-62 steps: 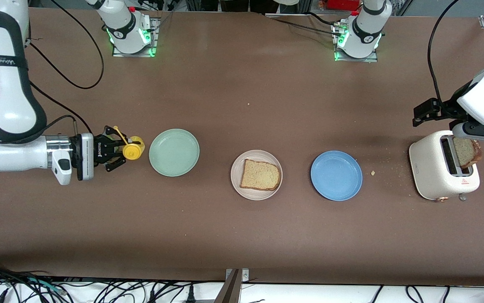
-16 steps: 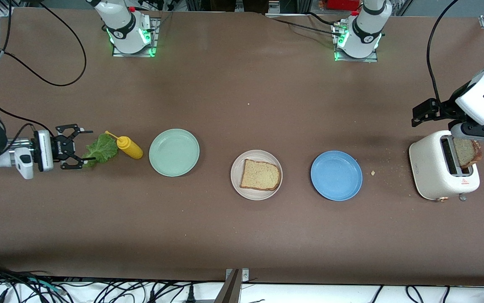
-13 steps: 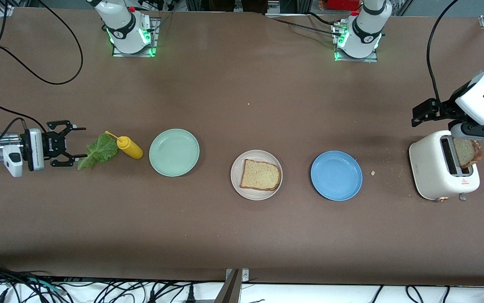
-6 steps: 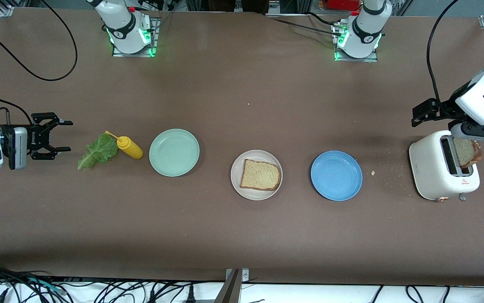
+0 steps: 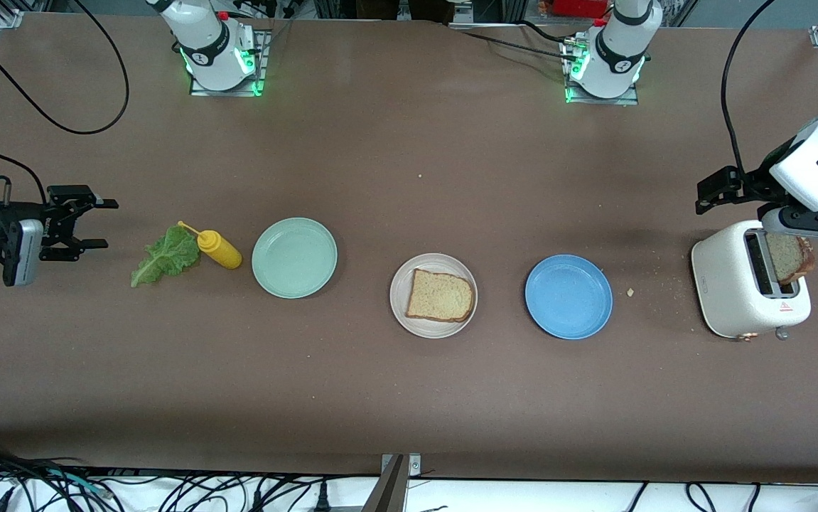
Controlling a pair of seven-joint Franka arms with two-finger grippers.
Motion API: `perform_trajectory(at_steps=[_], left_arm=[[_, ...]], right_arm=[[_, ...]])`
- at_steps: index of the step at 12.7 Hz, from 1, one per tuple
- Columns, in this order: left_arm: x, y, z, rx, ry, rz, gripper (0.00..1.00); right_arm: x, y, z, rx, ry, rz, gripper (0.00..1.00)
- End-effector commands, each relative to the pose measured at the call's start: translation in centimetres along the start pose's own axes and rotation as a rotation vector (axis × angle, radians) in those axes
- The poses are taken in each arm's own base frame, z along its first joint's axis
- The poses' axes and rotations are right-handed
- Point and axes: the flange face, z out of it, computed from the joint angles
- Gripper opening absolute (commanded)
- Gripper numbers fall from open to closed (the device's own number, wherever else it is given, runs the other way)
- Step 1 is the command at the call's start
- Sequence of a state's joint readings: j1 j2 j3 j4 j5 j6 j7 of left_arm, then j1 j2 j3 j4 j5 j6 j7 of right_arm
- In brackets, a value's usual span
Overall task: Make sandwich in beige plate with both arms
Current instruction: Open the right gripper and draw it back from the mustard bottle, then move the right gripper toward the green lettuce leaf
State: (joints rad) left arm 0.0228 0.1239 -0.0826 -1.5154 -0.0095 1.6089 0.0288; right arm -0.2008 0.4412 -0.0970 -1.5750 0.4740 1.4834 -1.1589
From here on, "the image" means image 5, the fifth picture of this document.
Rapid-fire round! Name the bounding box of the yellow mustard squeeze bottle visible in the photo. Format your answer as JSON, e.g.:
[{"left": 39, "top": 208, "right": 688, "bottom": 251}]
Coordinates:
[{"left": 177, "top": 220, "right": 243, "bottom": 270}]

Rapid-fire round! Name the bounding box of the brown bread slice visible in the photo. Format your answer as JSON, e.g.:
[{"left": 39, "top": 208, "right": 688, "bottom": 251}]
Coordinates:
[
  {"left": 766, "top": 233, "right": 816, "bottom": 286},
  {"left": 407, "top": 268, "right": 477, "bottom": 324}
]

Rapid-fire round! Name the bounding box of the blue plate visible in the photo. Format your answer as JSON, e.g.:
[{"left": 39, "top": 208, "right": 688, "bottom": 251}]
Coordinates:
[{"left": 524, "top": 255, "right": 613, "bottom": 341}]

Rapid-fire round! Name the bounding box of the mint green plate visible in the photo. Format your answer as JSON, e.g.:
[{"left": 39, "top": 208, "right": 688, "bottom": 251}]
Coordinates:
[{"left": 252, "top": 217, "right": 338, "bottom": 299}]

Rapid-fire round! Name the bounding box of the beige plate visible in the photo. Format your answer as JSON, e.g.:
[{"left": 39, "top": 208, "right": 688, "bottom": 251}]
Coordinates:
[{"left": 389, "top": 253, "right": 478, "bottom": 339}]

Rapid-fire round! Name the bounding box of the white two-slot toaster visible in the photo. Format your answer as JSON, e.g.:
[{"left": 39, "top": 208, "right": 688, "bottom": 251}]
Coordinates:
[{"left": 691, "top": 219, "right": 812, "bottom": 342}]

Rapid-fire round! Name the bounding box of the green lettuce leaf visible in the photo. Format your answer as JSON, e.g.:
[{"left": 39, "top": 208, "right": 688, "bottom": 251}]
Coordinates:
[{"left": 130, "top": 225, "right": 201, "bottom": 289}]

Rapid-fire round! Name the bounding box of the red box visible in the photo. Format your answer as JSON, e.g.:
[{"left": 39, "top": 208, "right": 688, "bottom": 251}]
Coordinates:
[{"left": 553, "top": 0, "right": 610, "bottom": 19}]

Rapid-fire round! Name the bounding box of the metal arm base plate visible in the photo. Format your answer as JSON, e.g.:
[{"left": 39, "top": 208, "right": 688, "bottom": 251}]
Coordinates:
[
  {"left": 189, "top": 28, "right": 271, "bottom": 97},
  {"left": 564, "top": 36, "right": 641, "bottom": 107}
]

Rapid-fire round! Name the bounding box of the teal cable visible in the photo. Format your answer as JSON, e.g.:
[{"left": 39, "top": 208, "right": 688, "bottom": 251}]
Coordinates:
[{"left": 43, "top": 468, "right": 111, "bottom": 496}]

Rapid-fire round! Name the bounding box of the thin black cable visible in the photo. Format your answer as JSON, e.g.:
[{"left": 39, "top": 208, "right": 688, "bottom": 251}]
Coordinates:
[{"left": 444, "top": 20, "right": 587, "bottom": 65}]

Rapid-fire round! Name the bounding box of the grey metal post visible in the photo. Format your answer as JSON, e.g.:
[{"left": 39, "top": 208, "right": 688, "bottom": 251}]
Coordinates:
[{"left": 362, "top": 455, "right": 407, "bottom": 512}]

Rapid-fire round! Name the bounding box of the silver corner bracket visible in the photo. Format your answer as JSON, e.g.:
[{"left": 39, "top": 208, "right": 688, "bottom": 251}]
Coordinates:
[{"left": 380, "top": 453, "right": 422, "bottom": 478}]

